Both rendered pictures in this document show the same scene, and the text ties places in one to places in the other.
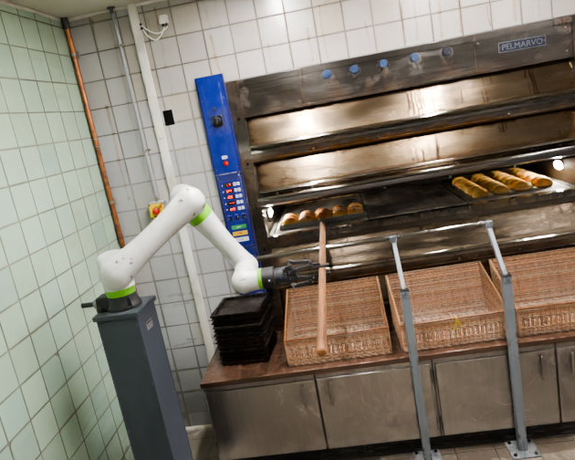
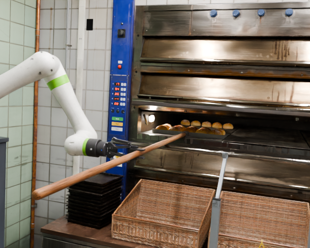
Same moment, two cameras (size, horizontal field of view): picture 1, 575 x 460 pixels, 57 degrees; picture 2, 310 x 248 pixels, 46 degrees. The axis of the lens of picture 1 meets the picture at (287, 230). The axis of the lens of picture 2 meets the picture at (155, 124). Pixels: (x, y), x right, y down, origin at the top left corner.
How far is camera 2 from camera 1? 0.86 m
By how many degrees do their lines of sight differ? 14
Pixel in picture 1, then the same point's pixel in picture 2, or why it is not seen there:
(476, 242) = not seen: outside the picture
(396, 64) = (272, 15)
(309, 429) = not seen: outside the picture
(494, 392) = not seen: outside the picture
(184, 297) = (67, 163)
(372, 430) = not seen: outside the picture
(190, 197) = (39, 58)
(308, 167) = (181, 84)
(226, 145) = (123, 53)
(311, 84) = (199, 19)
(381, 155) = (242, 88)
